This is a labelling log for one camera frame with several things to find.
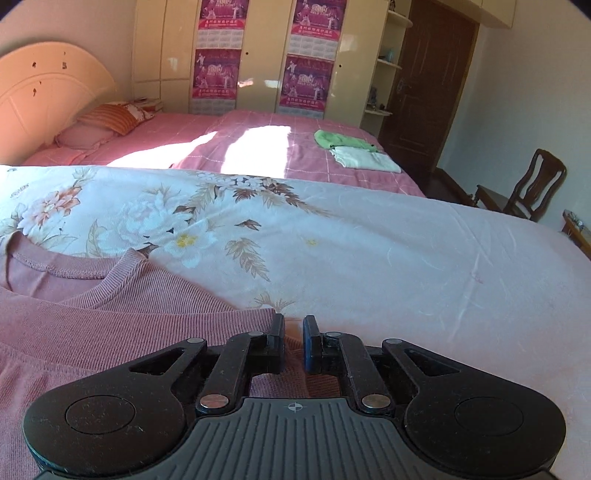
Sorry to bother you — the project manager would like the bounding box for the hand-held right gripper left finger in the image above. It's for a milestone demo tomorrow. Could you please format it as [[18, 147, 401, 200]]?
[[124, 314, 286, 416]]

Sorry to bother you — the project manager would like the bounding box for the dark wooden door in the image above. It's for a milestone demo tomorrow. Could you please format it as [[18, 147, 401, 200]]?
[[379, 0, 481, 171]]

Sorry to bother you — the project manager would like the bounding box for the floral bed sheet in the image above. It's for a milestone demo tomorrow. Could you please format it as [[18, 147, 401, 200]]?
[[0, 164, 591, 476]]

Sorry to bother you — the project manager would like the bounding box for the cream wooden headboard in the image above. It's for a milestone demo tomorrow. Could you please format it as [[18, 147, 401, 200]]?
[[0, 41, 118, 162]]

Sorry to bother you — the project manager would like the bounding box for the dark wooden chair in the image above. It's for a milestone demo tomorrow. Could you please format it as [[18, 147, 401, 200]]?
[[462, 148, 568, 223]]

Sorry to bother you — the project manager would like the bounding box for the green folded cloth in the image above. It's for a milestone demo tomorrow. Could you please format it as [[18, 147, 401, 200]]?
[[314, 130, 384, 153]]

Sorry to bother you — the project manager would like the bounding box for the red floral pillow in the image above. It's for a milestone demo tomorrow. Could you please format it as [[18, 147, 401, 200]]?
[[124, 102, 158, 123]]

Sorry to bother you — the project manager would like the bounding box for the pink checked bed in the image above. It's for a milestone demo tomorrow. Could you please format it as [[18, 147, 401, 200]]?
[[23, 109, 428, 199]]

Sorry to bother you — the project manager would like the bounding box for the orange striped pillow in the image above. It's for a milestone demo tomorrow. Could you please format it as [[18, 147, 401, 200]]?
[[76, 104, 144, 136]]

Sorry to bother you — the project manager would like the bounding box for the white folded cloth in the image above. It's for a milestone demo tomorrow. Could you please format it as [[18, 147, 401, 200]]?
[[330, 146, 402, 174]]

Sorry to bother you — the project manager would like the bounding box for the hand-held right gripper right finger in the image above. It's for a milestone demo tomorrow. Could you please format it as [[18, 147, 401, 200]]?
[[302, 315, 462, 414]]

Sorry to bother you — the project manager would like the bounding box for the cream corner shelf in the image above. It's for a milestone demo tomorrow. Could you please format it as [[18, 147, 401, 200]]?
[[360, 9, 414, 139]]

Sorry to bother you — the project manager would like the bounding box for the cream wardrobe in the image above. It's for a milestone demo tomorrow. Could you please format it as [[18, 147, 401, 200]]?
[[131, 0, 518, 139]]

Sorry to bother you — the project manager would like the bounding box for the purple wall poster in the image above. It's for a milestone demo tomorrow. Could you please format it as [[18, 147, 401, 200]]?
[[191, 48, 242, 115], [288, 0, 348, 61], [276, 55, 334, 116], [198, 0, 250, 49]]

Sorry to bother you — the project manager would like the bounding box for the pink long-sleeved sweater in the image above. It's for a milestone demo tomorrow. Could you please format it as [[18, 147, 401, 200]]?
[[0, 233, 345, 480]]

